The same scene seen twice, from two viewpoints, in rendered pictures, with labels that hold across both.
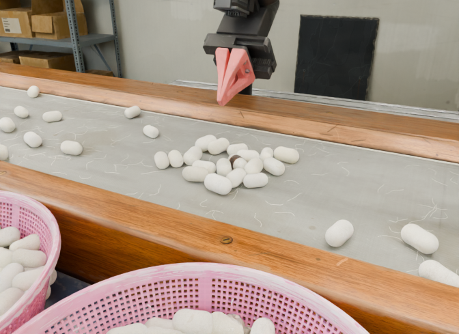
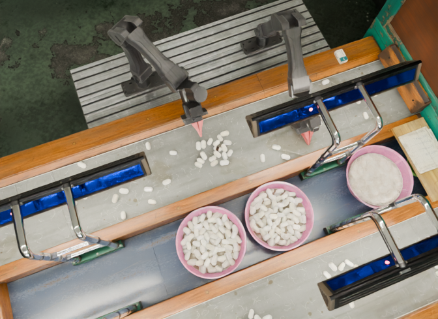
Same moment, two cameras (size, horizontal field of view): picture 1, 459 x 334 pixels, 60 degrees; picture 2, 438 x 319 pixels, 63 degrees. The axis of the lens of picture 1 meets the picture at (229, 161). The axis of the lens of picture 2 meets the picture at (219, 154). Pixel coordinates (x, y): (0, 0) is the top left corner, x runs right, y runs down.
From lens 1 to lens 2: 1.22 m
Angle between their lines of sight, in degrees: 54
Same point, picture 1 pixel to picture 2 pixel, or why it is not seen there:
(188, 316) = (258, 199)
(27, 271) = (223, 217)
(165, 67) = not seen: outside the picture
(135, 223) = (231, 192)
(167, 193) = (214, 174)
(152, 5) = not seen: outside the picture
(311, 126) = (216, 109)
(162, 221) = (234, 187)
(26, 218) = (203, 210)
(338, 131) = (225, 106)
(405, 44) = not seen: outside the picture
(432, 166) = (259, 105)
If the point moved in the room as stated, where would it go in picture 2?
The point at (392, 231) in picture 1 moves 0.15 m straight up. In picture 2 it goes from (268, 145) to (274, 132)
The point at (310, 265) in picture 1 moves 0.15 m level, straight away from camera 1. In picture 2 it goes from (268, 175) to (248, 145)
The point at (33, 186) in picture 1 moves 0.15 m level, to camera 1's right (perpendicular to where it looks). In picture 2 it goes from (193, 203) to (220, 177)
